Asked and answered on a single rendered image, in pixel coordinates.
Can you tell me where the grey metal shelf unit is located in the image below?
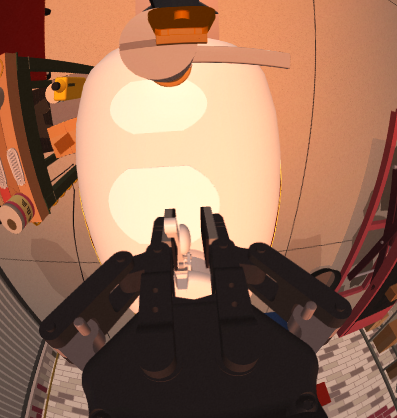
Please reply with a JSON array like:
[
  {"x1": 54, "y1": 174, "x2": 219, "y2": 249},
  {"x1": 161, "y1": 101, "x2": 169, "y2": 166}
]
[{"x1": 358, "y1": 293, "x2": 397, "y2": 418}]

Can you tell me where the red frame rack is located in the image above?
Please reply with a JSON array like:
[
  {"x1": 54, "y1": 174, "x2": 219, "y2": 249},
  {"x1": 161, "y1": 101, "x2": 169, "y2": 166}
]
[{"x1": 334, "y1": 107, "x2": 397, "y2": 338}]

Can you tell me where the small red box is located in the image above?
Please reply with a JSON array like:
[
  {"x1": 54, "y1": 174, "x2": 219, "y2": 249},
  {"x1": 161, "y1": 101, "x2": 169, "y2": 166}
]
[{"x1": 316, "y1": 382, "x2": 332, "y2": 407}]

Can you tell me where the black cable loop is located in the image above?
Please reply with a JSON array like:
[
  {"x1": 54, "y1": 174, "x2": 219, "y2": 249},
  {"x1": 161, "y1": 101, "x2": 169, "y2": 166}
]
[{"x1": 310, "y1": 267, "x2": 344, "y2": 289}]

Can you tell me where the pale flat lever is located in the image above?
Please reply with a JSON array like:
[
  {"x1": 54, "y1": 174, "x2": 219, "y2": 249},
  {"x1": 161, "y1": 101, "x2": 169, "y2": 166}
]
[{"x1": 188, "y1": 43, "x2": 292, "y2": 70}]

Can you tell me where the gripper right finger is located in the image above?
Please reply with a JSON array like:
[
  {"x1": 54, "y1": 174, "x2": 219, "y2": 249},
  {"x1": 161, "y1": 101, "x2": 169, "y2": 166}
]
[{"x1": 200, "y1": 206, "x2": 353, "y2": 330}]

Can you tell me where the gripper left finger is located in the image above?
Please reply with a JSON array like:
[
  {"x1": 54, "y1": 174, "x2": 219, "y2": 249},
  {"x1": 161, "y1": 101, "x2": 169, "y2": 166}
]
[{"x1": 38, "y1": 208, "x2": 177, "y2": 343}]

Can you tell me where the orange lock post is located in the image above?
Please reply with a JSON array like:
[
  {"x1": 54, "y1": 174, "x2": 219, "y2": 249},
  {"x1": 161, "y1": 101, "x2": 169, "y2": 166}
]
[{"x1": 146, "y1": 6, "x2": 216, "y2": 46}]

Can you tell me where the orange cardboard box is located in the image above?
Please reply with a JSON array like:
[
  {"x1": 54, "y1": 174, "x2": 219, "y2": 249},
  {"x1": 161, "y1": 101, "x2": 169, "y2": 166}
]
[{"x1": 46, "y1": 117, "x2": 79, "y2": 159}]

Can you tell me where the pale round flip cap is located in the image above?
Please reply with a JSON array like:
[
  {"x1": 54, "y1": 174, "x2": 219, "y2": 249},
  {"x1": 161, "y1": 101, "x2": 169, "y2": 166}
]
[{"x1": 118, "y1": 9, "x2": 199, "y2": 82}]

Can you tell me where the dark red cabinet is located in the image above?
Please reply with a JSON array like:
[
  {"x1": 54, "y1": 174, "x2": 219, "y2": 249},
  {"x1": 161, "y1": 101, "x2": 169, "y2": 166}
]
[{"x1": 0, "y1": 0, "x2": 52, "y2": 82}]

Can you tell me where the grey roller shutter door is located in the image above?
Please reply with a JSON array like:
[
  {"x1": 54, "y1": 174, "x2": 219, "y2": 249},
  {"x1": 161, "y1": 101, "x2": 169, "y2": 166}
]
[{"x1": 0, "y1": 248, "x2": 47, "y2": 418}]

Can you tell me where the yellow box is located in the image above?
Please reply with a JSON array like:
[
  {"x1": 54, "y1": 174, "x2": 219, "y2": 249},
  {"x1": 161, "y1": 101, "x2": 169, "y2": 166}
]
[{"x1": 51, "y1": 75, "x2": 89, "y2": 102}]

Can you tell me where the pink and yellow tape roll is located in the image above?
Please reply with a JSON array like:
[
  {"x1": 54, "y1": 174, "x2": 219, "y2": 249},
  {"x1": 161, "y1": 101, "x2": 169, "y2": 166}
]
[{"x1": 0, "y1": 192, "x2": 36, "y2": 235}]

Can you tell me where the blue object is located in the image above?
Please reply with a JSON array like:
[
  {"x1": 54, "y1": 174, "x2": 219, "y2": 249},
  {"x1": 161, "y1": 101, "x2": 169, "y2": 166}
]
[{"x1": 264, "y1": 311, "x2": 288, "y2": 331}]

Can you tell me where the black block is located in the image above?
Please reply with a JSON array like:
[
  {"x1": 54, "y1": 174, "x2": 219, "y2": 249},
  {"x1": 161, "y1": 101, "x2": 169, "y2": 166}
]
[{"x1": 147, "y1": 0, "x2": 220, "y2": 15}]

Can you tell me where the orange filler neck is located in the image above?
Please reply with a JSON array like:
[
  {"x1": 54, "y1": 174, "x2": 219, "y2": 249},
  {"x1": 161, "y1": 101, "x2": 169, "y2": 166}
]
[{"x1": 153, "y1": 63, "x2": 193, "y2": 88}]

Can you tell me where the white key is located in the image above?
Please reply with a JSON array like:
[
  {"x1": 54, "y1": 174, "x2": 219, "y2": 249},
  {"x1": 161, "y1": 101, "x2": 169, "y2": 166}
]
[{"x1": 162, "y1": 216, "x2": 193, "y2": 290}]

